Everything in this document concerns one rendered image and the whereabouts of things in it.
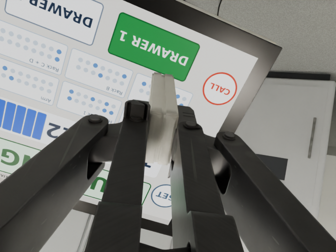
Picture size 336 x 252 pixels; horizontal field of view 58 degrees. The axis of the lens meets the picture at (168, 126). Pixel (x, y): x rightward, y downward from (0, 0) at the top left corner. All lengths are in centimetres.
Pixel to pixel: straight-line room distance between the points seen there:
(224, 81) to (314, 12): 149
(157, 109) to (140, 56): 20
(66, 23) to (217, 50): 16
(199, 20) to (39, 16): 17
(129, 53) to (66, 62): 7
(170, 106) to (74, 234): 144
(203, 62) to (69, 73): 15
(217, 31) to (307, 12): 150
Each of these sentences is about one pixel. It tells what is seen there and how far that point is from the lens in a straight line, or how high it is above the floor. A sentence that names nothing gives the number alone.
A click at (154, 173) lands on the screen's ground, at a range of 41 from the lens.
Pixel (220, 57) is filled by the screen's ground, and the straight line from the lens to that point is 35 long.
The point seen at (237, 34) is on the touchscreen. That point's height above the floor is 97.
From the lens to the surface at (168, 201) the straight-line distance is 44.
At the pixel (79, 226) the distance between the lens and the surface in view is 158.
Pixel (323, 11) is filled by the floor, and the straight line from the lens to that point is 183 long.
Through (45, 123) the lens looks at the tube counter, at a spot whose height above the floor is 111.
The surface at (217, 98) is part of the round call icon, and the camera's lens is 37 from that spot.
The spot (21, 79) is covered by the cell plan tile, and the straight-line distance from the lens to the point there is 39.
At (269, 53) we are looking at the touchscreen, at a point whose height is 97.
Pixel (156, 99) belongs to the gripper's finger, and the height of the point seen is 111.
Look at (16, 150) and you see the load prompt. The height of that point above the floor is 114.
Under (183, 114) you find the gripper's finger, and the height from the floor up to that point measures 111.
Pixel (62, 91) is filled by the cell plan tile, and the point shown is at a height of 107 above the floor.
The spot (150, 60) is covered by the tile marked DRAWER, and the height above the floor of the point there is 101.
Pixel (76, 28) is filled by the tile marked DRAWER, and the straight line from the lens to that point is 35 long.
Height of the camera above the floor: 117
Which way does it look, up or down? 16 degrees down
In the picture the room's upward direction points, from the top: 164 degrees counter-clockwise
